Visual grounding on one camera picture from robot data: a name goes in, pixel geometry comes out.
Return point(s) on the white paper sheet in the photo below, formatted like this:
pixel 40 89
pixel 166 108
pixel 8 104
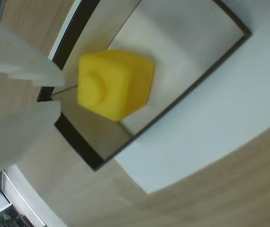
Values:
pixel 208 118

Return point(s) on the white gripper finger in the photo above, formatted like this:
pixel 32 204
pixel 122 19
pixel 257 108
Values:
pixel 14 137
pixel 19 59

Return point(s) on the yellow square block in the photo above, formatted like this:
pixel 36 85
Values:
pixel 111 85

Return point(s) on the dark open rectangular box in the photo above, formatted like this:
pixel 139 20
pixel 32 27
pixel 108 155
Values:
pixel 191 42

